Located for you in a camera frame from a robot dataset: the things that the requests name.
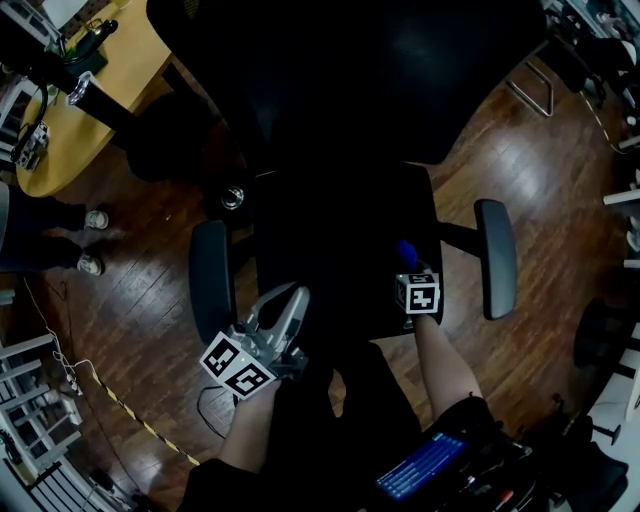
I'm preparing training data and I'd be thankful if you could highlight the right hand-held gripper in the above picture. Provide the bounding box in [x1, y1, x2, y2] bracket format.
[394, 260, 442, 329]

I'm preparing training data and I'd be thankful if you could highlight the black coat rack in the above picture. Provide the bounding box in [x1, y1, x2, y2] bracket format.
[0, 19, 241, 184]

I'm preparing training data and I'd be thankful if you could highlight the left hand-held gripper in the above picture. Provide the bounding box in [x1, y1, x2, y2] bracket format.
[199, 282, 311, 401]

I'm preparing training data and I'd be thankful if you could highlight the black mesh chair backrest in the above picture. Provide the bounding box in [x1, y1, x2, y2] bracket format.
[146, 0, 549, 166]

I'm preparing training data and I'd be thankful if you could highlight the round yellow wooden table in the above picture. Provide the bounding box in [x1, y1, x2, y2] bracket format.
[14, 0, 174, 199]

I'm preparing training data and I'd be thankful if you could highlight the black cable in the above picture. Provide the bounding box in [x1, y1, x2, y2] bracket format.
[196, 384, 236, 441]

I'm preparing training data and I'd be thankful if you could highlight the person's left forearm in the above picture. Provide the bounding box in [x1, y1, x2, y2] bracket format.
[217, 379, 281, 474]

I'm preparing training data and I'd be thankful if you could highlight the person's black clothing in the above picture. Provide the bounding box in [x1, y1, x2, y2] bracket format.
[177, 339, 531, 512]

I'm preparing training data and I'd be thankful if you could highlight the blue cloth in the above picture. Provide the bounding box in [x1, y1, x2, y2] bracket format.
[396, 239, 420, 269]

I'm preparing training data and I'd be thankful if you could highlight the person's right forearm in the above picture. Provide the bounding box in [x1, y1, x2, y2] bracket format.
[414, 313, 484, 419]

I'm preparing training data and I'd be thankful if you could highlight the black knob with chrome centre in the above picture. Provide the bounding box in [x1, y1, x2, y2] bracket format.
[207, 172, 251, 224]

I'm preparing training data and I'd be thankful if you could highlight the grey hand-held gripper device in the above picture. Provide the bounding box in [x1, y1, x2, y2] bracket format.
[10, 121, 51, 173]

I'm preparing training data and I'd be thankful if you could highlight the chest device with blue screen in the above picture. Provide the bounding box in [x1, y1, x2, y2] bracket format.
[375, 432, 470, 503]

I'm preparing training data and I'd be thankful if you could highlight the yellow black floor tape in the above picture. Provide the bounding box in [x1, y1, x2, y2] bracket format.
[94, 377, 201, 466]

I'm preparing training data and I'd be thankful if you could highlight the black office chair seat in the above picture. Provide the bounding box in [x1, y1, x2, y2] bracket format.
[252, 162, 444, 341]

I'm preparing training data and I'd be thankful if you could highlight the black cantilever chair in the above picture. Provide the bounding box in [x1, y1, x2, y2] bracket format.
[505, 42, 596, 119]

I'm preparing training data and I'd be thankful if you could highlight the black chair armrest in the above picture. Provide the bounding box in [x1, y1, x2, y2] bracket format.
[188, 219, 236, 345]
[473, 198, 519, 321]

